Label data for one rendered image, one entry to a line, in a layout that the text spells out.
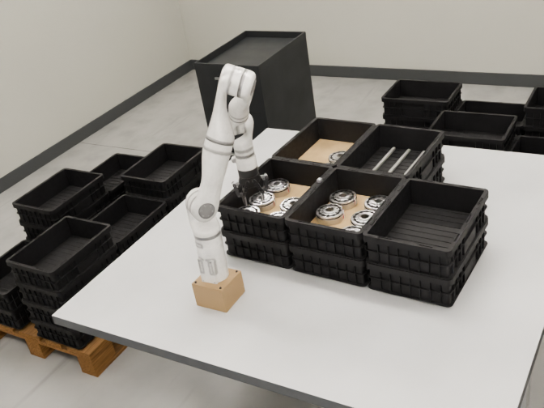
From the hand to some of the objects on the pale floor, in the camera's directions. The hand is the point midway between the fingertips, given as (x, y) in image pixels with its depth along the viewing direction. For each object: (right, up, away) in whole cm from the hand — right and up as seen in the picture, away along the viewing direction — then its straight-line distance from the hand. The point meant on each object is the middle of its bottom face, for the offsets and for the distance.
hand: (253, 199), depth 261 cm
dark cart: (+7, +17, +209) cm, 210 cm away
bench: (+45, -72, +45) cm, 96 cm away
